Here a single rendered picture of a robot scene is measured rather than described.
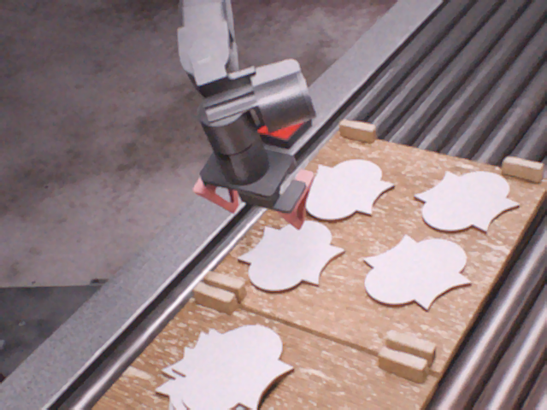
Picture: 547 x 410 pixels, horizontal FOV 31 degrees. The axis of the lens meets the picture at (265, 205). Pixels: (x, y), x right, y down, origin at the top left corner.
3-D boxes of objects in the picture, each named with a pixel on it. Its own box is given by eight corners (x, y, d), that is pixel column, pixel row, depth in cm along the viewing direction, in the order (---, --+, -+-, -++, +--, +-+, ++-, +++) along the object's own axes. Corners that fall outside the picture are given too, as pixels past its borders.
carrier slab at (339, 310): (198, 297, 132) (197, 289, 131) (338, 137, 158) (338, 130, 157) (439, 381, 115) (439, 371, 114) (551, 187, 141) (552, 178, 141)
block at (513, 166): (500, 175, 143) (500, 161, 141) (504, 168, 144) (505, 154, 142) (540, 184, 140) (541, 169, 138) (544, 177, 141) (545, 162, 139)
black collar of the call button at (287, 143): (249, 139, 161) (249, 131, 160) (274, 116, 166) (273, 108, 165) (289, 149, 158) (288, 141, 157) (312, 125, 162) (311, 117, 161)
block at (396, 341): (385, 353, 118) (384, 336, 116) (391, 342, 119) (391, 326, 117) (431, 368, 115) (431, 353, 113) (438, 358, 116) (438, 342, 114)
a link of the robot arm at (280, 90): (199, 72, 117) (183, 43, 109) (289, 40, 117) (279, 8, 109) (227, 161, 114) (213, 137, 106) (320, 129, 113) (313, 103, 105)
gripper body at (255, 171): (227, 149, 122) (210, 108, 116) (298, 165, 117) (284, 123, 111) (202, 189, 119) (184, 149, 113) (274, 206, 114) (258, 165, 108)
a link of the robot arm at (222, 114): (191, 92, 110) (198, 125, 106) (248, 73, 110) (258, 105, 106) (208, 133, 115) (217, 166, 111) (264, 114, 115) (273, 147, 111)
